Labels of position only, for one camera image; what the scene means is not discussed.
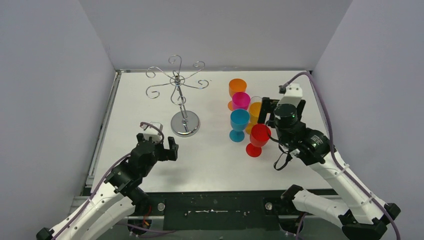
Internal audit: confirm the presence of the yellow wine glass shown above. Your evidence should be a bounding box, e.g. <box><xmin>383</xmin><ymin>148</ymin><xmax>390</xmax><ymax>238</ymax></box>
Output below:
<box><xmin>245</xmin><ymin>102</ymin><xmax>262</xmax><ymax>135</ymax></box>

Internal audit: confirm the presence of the clear patterned wine glass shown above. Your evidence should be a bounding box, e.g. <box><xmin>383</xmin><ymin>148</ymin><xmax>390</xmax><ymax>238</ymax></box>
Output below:
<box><xmin>250</xmin><ymin>96</ymin><xmax>263</xmax><ymax>104</ymax></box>

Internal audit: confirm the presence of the magenta wine glass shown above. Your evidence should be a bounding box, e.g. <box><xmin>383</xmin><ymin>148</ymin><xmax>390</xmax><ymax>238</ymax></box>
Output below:
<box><xmin>231</xmin><ymin>92</ymin><xmax>251</xmax><ymax>110</ymax></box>

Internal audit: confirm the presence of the red wine glass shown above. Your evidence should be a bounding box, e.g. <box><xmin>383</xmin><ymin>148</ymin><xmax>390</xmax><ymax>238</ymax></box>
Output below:
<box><xmin>245</xmin><ymin>123</ymin><xmax>271</xmax><ymax>158</ymax></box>

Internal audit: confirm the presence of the blue wine glass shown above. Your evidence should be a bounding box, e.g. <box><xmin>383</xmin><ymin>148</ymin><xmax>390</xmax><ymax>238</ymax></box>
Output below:
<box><xmin>229</xmin><ymin>108</ymin><xmax>250</xmax><ymax>143</ymax></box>

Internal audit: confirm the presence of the orange wine glass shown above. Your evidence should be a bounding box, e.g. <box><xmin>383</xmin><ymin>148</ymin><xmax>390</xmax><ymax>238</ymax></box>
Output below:
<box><xmin>227</xmin><ymin>78</ymin><xmax>247</xmax><ymax>111</ymax></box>

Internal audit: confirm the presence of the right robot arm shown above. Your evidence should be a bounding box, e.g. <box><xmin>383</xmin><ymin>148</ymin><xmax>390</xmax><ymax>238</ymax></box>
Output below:
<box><xmin>258</xmin><ymin>97</ymin><xmax>401</xmax><ymax>240</ymax></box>

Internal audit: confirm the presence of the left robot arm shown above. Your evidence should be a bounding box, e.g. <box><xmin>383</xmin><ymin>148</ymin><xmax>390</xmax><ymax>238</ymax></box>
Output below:
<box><xmin>36</xmin><ymin>133</ymin><xmax>179</xmax><ymax>240</ymax></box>

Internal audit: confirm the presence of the chrome wine glass rack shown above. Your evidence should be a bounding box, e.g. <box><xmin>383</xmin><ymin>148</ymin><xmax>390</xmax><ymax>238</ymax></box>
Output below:
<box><xmin>145</xmin><ymin>54</ymin><xmax>210</xmax><ymax>138</ymax></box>

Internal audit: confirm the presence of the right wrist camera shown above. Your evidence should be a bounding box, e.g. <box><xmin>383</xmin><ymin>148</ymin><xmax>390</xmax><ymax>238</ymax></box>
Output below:
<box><xmin>277</xmin><ymin>83</ymin><xmax>303</xmax><ymax>107</ymax></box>

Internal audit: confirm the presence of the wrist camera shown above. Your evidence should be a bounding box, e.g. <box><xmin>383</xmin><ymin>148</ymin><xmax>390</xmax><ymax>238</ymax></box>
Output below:
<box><xmin>277</xmin><ymin>83</ymin><xmax>303</xmax><ymax>107</ymax></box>
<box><xmin>140</xmin><ymin>122</ymin><xmax>163</xmax><ymax>144</ymax></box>

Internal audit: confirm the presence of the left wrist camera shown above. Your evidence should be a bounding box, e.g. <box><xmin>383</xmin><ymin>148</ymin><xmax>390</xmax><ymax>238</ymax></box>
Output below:
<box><xmin>140</xmin><ymin>122</ymin><xmax>163</xmax><ymax>144</ymax></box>

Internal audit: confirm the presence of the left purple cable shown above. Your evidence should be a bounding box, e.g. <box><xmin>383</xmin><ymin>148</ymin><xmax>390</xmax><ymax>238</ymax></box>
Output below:
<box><xmin>49</xmin><ymin>121</ymin><xmax>176</xmax><ymax>240</ymax></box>

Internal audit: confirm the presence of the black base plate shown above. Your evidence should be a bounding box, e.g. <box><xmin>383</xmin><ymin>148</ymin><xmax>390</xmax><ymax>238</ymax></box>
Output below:
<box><xmin>81</xmin><ymin>187</ymin><xmax>335</xmax><ymax>233</ymax></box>

